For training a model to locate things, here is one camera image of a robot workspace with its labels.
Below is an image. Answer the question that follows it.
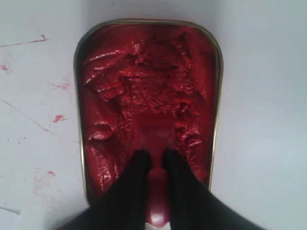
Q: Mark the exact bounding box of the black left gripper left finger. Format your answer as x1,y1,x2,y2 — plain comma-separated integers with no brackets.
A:
58,149,151,230

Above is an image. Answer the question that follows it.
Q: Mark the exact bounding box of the red rubber stamp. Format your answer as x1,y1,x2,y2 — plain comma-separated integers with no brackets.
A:
135,118,176,229

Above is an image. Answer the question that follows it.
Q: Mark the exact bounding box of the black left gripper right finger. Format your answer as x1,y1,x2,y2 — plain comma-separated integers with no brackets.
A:
163,149,263,230

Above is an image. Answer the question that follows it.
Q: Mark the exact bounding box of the red ink paste tin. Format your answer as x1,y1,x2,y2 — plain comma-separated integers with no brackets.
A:
73,19,223,206

